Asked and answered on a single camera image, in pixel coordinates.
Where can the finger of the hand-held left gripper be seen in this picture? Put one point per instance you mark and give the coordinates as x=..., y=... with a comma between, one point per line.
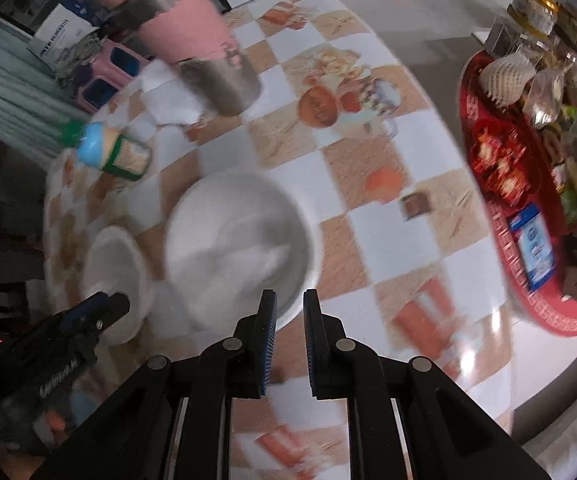
x=86, y=307
x=113, y=307

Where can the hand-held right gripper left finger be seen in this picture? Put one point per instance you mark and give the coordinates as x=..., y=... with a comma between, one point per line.
x=267, y=340

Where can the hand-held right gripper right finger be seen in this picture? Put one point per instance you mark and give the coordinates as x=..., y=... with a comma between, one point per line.
x=311, y=340

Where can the white foam bowl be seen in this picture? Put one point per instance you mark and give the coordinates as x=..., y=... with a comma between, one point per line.
x=238, y=250
x=116, y=270

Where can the green-capped plastic bottle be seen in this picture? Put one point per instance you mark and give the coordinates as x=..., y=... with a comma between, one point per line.
x=118, y=152

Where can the checkered printed tablecloth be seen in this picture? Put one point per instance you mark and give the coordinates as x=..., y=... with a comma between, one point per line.
x=368, y=170

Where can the red round tray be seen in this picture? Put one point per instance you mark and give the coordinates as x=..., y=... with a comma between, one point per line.
x=513, y=270

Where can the pale green pleated curtain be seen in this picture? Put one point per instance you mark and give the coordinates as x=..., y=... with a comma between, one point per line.
x=13, y=105

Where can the blue wet wipes packet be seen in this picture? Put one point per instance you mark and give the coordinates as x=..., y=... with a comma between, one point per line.
x=533, y=247

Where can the pink plastic stool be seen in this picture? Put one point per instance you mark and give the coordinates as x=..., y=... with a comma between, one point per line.
x=128, y=60

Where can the pile of red snack packets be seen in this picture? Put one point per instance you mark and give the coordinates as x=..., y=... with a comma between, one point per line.
x=503, y=165

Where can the white printed cardboard box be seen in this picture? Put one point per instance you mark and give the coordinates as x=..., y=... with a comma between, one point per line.
x=61, y=35

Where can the pink steel thermos flask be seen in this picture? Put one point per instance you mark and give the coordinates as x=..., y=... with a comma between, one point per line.
x=188, y=20

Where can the foam-netted fruit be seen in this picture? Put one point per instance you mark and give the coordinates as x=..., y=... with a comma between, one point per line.
x=508, y=80

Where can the gold-lidded jar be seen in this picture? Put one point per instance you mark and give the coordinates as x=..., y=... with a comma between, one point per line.
x=533, y=7

